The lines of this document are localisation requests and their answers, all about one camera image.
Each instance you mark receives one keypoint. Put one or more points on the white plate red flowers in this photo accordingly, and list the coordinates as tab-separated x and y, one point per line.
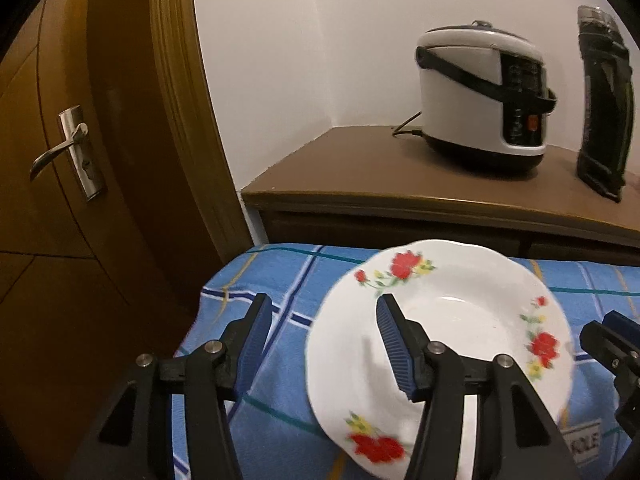
471	298

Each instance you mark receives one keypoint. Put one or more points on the blue plaid tablecloth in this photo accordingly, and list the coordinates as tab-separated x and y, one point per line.
275	434

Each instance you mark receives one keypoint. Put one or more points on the silver door handle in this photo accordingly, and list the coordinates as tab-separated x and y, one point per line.
76	143

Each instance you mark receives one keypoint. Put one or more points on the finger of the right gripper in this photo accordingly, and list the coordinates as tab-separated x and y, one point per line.
606	347
622	326

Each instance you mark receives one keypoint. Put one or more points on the white label on tablecloth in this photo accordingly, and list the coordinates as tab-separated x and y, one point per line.
584	441

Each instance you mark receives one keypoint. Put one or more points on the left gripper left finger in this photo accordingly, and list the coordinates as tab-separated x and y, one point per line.
132	436

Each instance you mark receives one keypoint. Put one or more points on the white black rice cooker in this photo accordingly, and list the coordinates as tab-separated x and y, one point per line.
484	98

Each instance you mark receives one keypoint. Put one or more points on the tall black thermos flask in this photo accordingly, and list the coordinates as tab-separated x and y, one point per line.
609	103

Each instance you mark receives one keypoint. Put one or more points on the brown wooden sideboard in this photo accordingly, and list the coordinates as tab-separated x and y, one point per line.
364	187

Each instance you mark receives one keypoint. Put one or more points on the brown wooden door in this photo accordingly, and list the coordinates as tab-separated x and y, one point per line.
88	285

